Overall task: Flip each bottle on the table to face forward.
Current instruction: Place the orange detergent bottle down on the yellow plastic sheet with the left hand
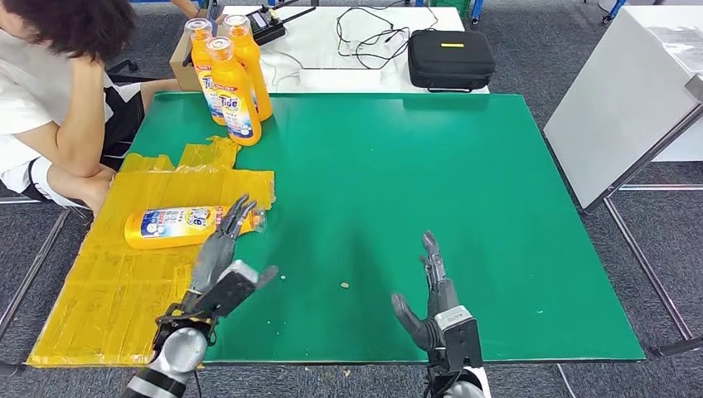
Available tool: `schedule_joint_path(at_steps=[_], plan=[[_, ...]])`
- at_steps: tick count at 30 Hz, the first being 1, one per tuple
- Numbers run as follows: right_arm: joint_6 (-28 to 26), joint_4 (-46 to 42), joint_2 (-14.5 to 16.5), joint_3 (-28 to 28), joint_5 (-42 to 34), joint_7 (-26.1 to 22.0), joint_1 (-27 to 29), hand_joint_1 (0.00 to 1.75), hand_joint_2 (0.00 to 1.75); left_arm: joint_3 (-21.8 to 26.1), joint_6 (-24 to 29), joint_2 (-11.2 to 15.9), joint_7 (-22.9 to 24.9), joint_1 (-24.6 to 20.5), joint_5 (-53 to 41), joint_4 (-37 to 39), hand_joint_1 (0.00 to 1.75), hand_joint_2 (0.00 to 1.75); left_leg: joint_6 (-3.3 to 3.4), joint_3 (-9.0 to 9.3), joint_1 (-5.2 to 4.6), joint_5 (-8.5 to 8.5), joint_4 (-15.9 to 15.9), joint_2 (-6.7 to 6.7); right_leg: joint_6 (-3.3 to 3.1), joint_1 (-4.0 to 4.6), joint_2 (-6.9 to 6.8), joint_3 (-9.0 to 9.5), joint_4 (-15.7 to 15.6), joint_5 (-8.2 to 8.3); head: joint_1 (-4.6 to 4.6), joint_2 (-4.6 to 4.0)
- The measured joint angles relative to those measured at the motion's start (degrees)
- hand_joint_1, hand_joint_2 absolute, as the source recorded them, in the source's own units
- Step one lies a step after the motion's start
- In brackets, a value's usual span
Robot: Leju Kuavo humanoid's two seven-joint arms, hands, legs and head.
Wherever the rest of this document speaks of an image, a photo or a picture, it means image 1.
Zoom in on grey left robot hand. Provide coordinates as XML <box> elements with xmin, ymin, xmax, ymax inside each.
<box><xmin>183</xmin><ymin>193</ymin><xmax>279</xmax><ymax>314</ymax></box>

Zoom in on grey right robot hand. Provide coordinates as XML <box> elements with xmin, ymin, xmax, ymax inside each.
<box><xmin>390</xmin><ymin>231</ymin><xmax>461</xmax><ymax>352</ymax></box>

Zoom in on orange detergent bottle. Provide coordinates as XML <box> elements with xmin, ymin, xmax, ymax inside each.
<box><xmin>124</xmin><ymin>204</ymin><xmax>266</xmax><ymax>251</ymax></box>
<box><xmin>222</xmin><ymin>14</ymin><xmax>274</xmax><ymax>122</ymax></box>
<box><xmin>183</xmin><ymin>17</ymin><xmax>227</xmax><ymax>127</ymax></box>
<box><xmin>205</xmin><ymin>36</ymin><xmax>263</xmax><ymax>148</ymax></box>

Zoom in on yellow taped cardboard mat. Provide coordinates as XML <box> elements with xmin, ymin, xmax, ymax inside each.
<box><xmin>26</xmin><ymin>135</ymin><xmax>276</xmax><ymax>368</ymax></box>

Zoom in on grey metal table leg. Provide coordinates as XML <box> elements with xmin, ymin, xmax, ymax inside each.
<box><xmin>0</xmin><ymin>195</ymin><xmax>74</xmax><ymax>333</ymax></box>
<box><xmin>601</xmin><ymin>183</ymin><xmax>703</xmax><ymax>358</ymax></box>

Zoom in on brown cardboard box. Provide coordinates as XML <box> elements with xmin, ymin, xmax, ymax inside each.
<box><xmin>168</xmin><ymin>24</ymin><xmax>201</xmax><ymax>92</ymax></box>

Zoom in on black office chair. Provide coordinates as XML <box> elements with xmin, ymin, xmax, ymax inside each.
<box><xmin>104</xmin><ymin>57</ymin><xmax>144</xmax><ymax>85</ymax></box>

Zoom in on white power strip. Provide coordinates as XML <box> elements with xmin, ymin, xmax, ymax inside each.
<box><xmin>298</xmin><ymin>68</ymin><xmax>383</xmax><ymax>92</ymax></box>

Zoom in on black radio with antennas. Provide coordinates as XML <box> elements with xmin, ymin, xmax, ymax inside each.
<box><xmin>244</xmin><ymin>4</ymin><xmax>318</xmax><ymax>46</ymax></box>

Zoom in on person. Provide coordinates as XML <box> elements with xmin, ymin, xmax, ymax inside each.
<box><xmin>0</xmin><ymin>0</ymin><xmax>182</xmax><ymax>216</ymax></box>

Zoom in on black carrying case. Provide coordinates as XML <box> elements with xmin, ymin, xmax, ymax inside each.
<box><xmin>406</xmin><ymin>28</ymin><xmax>497</xmax><ymax>94</ymax></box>

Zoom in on white side table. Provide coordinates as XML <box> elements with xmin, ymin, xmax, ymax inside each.
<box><xmin>543</xmin><ymin>6</ymin><xmax>703</xmax><ymax>214</ymax></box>

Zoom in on green plastic crate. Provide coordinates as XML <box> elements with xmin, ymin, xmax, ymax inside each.
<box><xmin>427</xmin><ymin>0</ymin><xmax>473</xmax><ymax>18</ymax></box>

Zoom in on clear sheet of paper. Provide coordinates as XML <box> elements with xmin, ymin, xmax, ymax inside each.
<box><xmin>647</xmin><ymin>24</ymin><xmax>703</xmax><ymax>75</ymax></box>

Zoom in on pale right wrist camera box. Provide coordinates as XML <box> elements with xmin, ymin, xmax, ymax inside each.
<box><xmin>428</xmin><ymin>305</ymin><xmax>484</xmax><ymax>373</ymax></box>

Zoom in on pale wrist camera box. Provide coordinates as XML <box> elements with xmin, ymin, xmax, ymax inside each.
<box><xmin>428</xmin><ymin>305</ymin><xmax>484</xmax><ymax>373</ymax></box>
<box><xmin>195</xmin><ymin>260</ymin><xmax>260</xmax><ymax>320</ymax></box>

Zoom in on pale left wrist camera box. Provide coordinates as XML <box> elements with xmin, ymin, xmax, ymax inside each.
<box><xmin>195</xmin><ymin>260</ymin><xmax>260</xmax><ymax>320</ymax></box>

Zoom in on white cable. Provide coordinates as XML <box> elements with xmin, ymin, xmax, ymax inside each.
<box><xmin>259</xmin><ymin>48</ymin><xmax>306</xmax><ymax>89</ymax></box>

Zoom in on black cable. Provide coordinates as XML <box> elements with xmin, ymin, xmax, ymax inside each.
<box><xmin>335</xmin><ymin>4</ymin><xmax>439</xmax><ymax>71</ymax></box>

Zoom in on blue metal rack frame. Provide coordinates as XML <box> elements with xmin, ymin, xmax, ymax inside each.
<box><xmin>471</xmin><ymin>0</ymin><xmax>628</xmax><ymax>26</ymax></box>

